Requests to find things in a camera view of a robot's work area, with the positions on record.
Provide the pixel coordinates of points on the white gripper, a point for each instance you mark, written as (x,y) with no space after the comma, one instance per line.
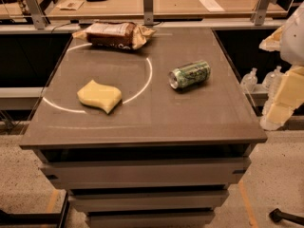
(294,40)

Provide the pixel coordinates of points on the green soda can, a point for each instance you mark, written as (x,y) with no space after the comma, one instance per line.
(190,74)

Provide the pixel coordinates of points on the clear bottle right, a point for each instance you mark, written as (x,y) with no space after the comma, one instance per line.
(270,77)

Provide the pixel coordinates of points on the clear bottle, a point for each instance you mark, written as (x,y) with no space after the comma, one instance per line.
(270,77)
(249,81)

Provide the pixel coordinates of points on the clear bottle left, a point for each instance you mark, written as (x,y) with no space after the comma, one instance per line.
(249,81)

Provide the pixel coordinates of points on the white paper note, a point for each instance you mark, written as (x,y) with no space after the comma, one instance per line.
(212,5)

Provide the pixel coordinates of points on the grey table with drawers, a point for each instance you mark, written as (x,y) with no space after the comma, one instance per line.
(162,156)

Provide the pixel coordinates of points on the black chair base leg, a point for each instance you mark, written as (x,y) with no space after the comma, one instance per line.
(277,216)

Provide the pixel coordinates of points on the brown chip bag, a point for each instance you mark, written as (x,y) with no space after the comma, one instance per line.
(125,35)

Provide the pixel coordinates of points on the yellow wavy sponge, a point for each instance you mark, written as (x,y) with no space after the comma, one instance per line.
(105,97)

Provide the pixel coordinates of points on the small paper card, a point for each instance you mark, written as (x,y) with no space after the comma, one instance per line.
(70,5)

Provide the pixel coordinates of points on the wooden back desk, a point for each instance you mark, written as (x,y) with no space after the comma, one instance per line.
(162,9)

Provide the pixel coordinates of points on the grey metal bracket right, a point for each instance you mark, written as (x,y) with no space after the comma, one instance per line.
(260,11)

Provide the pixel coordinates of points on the grey metal bracket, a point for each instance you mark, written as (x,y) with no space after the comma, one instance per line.
(37,15)
(260,11)
(148,15)

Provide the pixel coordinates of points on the grey metal bracket middle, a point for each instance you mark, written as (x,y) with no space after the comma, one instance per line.
(148,15)

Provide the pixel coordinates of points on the grey metal bracket left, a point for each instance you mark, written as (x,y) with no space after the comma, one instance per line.
(37,15)

